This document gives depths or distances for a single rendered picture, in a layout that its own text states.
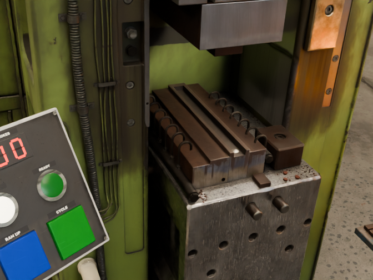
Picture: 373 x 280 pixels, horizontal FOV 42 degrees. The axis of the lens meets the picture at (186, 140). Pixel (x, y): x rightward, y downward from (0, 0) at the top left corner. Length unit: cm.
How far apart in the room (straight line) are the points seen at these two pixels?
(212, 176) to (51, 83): 43
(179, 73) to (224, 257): 62
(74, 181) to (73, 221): 7
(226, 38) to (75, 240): 50
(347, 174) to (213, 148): 193
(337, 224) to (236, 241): 143
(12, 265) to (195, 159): 51
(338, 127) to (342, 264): 102
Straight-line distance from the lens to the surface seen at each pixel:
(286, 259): 144
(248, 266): 138
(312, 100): 144
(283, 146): 128
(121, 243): 141
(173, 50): 155
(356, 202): 286
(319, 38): 134
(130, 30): 112
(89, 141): 117
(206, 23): 101
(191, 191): 114
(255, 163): 124
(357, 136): 352
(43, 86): 111
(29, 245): 90
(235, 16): 104
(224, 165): 119
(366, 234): 155
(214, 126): 132
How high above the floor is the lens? 162
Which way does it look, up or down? 31 degrees down
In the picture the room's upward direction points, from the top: 3 degrees clockwise
